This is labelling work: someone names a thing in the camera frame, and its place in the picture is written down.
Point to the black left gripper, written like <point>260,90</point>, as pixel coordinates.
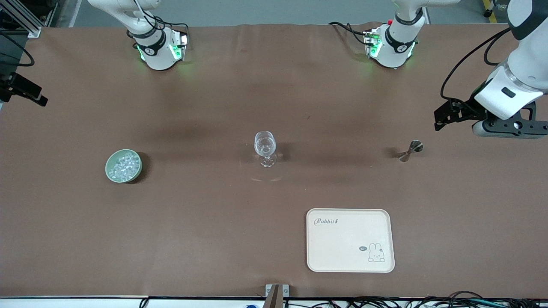
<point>469,109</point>

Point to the cream rabbit print tray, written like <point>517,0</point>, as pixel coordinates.
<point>349,239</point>

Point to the brown table mat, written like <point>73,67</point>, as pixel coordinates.
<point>214,107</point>

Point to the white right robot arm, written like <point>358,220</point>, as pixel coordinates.
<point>156,51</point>

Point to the aluminium profile frame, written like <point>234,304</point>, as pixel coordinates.
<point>30,25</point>

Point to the grey metal bracket with post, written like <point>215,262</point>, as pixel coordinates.
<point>284,291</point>

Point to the clear wine glass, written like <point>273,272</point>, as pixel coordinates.
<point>265,145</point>

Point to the clear ice cube pile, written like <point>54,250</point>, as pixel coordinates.
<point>124,167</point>

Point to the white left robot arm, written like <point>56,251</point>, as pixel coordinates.
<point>400,47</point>

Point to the pale green bowl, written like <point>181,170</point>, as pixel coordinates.
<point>107,170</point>

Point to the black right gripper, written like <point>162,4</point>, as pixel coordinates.
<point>5,95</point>

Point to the steel double jigger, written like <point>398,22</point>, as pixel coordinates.
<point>414,147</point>

